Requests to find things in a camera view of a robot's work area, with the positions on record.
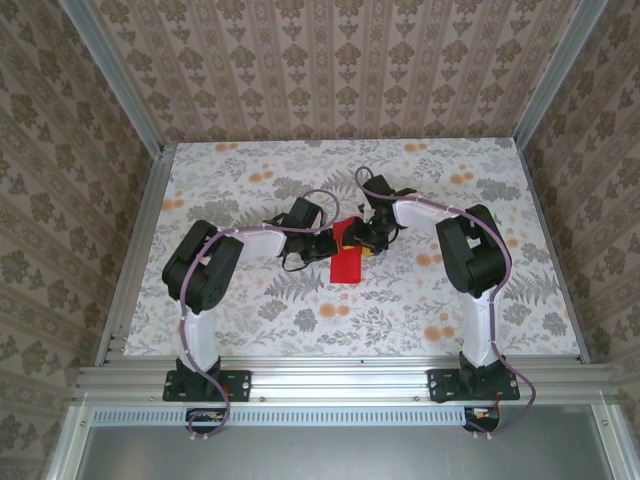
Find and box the slotted grey cable duct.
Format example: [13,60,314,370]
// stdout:
[92,405,611,426]

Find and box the aluminium side rail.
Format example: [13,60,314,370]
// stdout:
[94,144,176,366]

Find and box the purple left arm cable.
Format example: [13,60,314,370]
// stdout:
[179,188,342,444]

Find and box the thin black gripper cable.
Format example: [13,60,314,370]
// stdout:
[384,219,409,250]
[278,247,314,274]

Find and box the black connector board with wires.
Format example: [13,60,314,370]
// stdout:
[185,407,226,434]
[464,407,501,432]

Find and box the thin black right gripper cable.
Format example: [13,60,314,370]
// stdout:
[384,219,409,250]

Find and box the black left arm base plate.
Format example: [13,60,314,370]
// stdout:
[164,368,252,403]

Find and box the grey metal panel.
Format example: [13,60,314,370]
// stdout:
[47,404,626,480]

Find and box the red paper sheet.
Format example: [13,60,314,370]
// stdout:
[329,217,363,284]

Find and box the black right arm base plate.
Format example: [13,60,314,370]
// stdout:
[428,368,521,404]

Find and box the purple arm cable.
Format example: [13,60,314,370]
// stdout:
[353,167,539,442]
[179,188,342,444]

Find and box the aluminium corner post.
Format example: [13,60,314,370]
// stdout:
[59,0,166,154]
[514,0,609,146]

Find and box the thin black left gripper cable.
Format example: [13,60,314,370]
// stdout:
[278,247,314,274]

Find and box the aluminium cross rail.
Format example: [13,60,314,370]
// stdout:
[74,355,619,401]

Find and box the floral patterned table sheet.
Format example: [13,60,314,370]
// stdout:
[123,139,584,359]

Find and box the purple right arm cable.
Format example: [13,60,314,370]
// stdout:
[353,167,539,442]

